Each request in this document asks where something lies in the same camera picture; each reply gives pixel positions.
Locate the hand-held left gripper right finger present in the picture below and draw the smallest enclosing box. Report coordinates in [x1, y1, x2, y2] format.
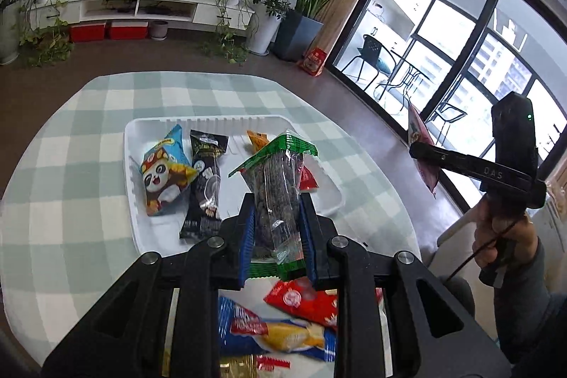
[299, 192, 515, 378]

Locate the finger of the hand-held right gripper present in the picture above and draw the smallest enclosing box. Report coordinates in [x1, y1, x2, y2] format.
[408, 141, 488, 179]

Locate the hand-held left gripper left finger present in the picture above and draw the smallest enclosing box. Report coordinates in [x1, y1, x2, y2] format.
[42, 192, 255, 378]

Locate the green-edged clear nut packet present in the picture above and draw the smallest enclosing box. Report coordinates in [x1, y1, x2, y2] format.
[228, 130, 319, 279]

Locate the red foil snack packet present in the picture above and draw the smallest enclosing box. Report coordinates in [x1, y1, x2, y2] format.
[299, 163, 320, 193]

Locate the large red snack packet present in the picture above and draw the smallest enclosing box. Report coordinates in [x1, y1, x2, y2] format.
[263, 277, 384, 332]

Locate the black snack packet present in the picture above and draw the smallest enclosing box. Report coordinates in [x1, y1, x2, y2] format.
[179, 130, 230, 246]

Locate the blue red-label snack packet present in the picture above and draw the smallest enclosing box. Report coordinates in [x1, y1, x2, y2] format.
[217, 296, 338, 362]

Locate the blue panda snack packet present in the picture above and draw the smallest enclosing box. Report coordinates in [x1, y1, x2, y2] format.
[140, 124, 198, 217]

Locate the white plastic tray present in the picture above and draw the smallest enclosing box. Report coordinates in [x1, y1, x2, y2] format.
[124, 114, 346, 257]

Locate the gold foil snack packet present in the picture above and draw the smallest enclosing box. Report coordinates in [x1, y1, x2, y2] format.
[219, 354, 260, 378]

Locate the person's right forearm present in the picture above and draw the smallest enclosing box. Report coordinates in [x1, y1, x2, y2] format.
[496, 236, 567, 365]

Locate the person's right hand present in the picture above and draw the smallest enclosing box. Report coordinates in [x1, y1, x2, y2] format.
[472, 196, 539, 268]

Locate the black balcony chair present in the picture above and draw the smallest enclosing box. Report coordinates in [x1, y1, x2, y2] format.
[427, 101, 468, 144]

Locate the black balcony table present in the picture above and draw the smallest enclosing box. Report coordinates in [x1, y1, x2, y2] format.
[376, 59, 430, 113]

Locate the black framed glass sliding door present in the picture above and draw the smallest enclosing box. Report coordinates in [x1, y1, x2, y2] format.
[325, 0, 567, 210]

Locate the black chair with teal cushion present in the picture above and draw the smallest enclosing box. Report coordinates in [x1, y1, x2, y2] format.
[341, 34, 399, 89]

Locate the red gift bag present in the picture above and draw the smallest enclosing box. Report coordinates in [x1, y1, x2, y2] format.
[299, 47, 327, 78]

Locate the bushy plant tall white pot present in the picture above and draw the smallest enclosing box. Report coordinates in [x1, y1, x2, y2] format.
[246, 0, 293, 56]

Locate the white television cabinet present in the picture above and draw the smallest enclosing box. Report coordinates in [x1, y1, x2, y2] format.
[27, 0, 258, 29]

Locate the red storage box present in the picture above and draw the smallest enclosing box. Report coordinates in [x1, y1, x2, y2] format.
[108, 21, 149, 40]
[68, 21, 107, 43]

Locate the plant in ribbed white pot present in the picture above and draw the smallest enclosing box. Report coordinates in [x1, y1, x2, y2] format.
[0, 0, 27, 66]

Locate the black cable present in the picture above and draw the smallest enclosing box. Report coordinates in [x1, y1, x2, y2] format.
[443, 221, 517, 282]

